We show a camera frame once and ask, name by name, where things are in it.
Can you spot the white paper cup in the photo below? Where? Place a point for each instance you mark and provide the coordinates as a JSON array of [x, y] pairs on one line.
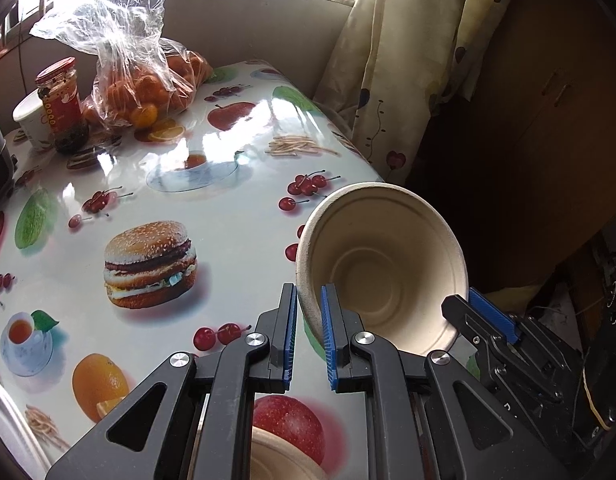
[[32, 120]]

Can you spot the cream patterned curtain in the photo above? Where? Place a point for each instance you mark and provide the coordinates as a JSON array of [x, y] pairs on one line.
[[398, 60]]

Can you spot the plastic bag of oranges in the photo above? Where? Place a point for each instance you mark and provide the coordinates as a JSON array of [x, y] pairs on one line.
[[132, 90]]

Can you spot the white paper plate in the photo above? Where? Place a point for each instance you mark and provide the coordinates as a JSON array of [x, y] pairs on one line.
[[7, 430]]

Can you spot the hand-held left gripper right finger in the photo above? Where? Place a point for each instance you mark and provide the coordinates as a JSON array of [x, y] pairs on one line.
[[329, 340]]

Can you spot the red label glass jar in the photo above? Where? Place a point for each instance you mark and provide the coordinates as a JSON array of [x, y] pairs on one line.
[[62, 105]]

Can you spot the beige paper bowl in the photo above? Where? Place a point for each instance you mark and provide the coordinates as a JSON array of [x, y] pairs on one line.
[[388, 260], [283, 460]]

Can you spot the wooden cabinet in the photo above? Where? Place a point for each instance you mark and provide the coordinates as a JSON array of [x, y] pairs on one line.
[[563, 110]]

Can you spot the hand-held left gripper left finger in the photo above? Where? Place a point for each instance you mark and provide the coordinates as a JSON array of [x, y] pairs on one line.
[[289, 340]]

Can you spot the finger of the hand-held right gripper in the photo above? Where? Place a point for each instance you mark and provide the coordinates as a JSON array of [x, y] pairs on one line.
[[493, 310]]

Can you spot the fruit print tablecloth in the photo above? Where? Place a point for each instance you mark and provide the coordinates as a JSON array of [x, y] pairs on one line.
[[212, 200]]

